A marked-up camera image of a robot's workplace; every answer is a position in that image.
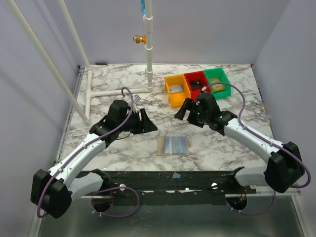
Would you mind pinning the white PVC pipe frame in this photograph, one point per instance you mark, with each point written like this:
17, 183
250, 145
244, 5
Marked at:
85, 114

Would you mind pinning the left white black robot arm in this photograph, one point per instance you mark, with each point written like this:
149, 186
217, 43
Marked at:
54, 190

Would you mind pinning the blue sticker on rail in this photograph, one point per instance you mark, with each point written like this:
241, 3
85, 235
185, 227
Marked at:
176, 175

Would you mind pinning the red plastic bin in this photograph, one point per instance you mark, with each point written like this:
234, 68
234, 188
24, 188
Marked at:
199, 75

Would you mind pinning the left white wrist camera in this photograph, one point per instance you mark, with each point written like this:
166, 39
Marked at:
136, 99

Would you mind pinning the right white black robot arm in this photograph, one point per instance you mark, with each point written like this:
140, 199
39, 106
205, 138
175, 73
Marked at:
282, 168

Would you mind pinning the green plastic bin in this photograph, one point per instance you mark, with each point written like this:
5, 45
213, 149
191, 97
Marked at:
220, 74

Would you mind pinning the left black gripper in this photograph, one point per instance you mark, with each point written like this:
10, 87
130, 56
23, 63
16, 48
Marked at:
140, 121

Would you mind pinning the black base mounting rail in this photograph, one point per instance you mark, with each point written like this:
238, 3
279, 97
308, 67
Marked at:
127, 188

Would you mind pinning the white card in yellow bin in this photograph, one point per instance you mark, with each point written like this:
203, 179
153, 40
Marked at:
176, 88

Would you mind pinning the beige card holder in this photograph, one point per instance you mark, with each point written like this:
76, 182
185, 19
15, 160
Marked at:
172, 145

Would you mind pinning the black card in red bin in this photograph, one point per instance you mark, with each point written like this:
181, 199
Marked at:
195, 84

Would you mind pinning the gold card in green bin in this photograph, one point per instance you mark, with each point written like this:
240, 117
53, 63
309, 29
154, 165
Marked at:
216, 85

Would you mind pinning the yellow plastic bin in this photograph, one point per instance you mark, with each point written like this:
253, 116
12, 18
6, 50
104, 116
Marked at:
177, 99

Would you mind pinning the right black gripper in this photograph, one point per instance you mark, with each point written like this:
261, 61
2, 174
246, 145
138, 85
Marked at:
190, 110

